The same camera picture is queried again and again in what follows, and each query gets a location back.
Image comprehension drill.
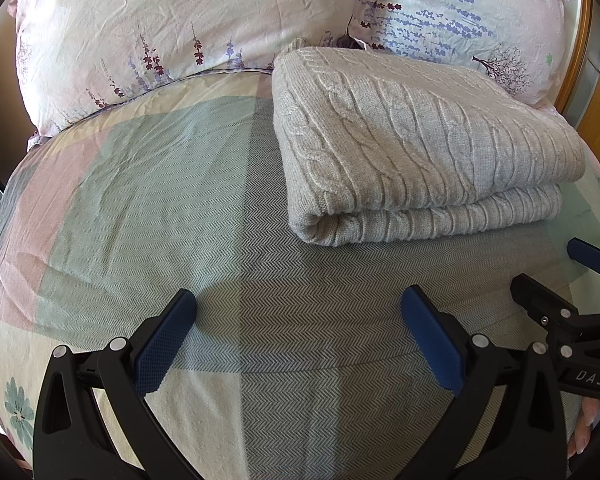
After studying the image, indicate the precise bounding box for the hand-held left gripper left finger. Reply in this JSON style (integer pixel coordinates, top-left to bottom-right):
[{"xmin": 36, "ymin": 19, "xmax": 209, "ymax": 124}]
[{"xmin": 32, "ymin": 288, "xmax": 206, "ymax": 480}]

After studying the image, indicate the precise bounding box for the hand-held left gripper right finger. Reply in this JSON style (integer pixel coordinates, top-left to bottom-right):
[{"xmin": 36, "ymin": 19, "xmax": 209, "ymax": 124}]
[{"xmin": 395, "ymin": 285, "xmax": 568, "ymax": 480}]

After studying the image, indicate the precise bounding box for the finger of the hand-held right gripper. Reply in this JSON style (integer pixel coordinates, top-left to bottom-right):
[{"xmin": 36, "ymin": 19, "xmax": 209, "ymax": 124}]
[
  {"xmin": 510, "ymin": 272, "xmax": 588, "ymax": 341},
  {"xmin": 566, "ymin": 237, "xmax": 600, "ymax": 277}
]

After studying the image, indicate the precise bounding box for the grey cable-knit sweater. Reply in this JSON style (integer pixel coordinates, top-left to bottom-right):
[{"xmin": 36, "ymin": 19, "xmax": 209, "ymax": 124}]
[{"xmin": 271, "ymin": 37, "xmax": 588, "ymax": 247}]

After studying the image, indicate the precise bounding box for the person's right hand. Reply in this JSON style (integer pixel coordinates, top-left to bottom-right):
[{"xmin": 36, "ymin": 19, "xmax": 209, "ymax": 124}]
[{"xmin": 566, "ymin": 396, "xmax": 600, "ymax": 461}]

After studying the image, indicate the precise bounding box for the plaid pastel bed sheet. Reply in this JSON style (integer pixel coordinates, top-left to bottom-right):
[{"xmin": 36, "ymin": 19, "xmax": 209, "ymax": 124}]
[{"xmin": 0, "ymin": 66, "xmax": 600, "ymax": 480}]

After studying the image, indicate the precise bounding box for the wooden headboard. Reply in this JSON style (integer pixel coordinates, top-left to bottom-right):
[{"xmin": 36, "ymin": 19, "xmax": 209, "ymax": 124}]
[{"xmin": 554, "ymin": 0, "xmax": 600, "ymax": 167}]

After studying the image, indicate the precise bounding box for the pale blue floral pillow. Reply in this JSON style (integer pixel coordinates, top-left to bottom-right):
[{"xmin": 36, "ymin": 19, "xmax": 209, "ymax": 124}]
[{"xmin": 347, "ymin": 0, "xmax": 578, "ymax": 109}]

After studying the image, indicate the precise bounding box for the pink floral pillow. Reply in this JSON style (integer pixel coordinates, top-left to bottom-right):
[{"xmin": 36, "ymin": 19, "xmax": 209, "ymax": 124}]
[{"xmin": 7, "ymin": 0, "xmax": 362, "ymax": 137}]

